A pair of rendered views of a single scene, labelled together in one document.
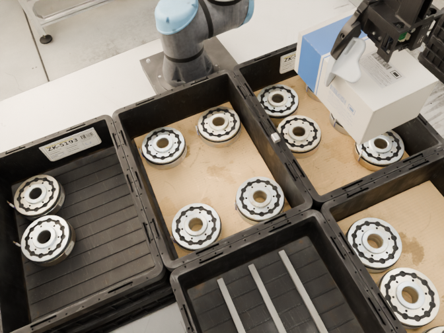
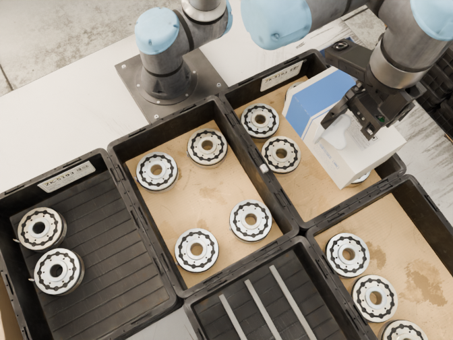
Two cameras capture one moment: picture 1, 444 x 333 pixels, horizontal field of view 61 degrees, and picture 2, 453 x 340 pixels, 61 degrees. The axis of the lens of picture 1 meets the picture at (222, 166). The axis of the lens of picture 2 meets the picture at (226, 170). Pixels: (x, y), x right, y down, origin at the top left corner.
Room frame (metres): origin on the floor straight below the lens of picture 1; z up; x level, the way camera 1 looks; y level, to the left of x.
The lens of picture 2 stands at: (0.15, 0.06, 1.77)
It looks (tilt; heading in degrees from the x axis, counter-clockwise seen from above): 69 degrees down; 344
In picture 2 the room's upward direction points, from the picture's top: 3 degrees clockwise
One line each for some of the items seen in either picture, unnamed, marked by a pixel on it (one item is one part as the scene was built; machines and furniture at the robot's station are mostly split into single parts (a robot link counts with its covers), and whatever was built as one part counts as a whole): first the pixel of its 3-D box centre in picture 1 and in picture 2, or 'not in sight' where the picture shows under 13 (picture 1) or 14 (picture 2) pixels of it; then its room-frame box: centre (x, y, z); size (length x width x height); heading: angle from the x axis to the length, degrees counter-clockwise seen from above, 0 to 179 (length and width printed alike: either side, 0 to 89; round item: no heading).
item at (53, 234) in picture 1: (44, 237); (56, 270); (0.33, 0.39, 0.86); 0.05 x 0.05 x 0.01
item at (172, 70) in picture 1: (185, 59); (164, 69); (0.85, 0.06, 0.80); 0.15 x 0.15 x 0.10
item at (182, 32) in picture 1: (181, 23); (161, 39); (0.86, 0.05, 0.91); 0.13 x 0.12 x 0.14; 110
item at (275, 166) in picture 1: (206, 169); (200, 194); (0.43, 0.03, 0.87); 0.40 x 0.30 x 0.11; 16
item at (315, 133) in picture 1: (298, 133); (280, 154); (0.49, -0.19, 0.86); 0.10 x 0.10 x 0.01
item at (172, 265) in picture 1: (203, 156); (199, 188); (0.43, 0.03, 0.92); 0.40 x 0.30 x 0.02; 16
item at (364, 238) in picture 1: (374, 241); (348, 253); (0.21, -0.27, 0.86); 0.05 x 0.05 x 0.01
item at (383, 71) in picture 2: not in sight; (402, 58); (0.41, -0.26, 1.33); 0.08 x 0.08 x 0.05
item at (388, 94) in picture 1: (357, 74); (339, 126); (0.43, -0.25, 1.09); 0.20 x 0.12 x 0.09; 19
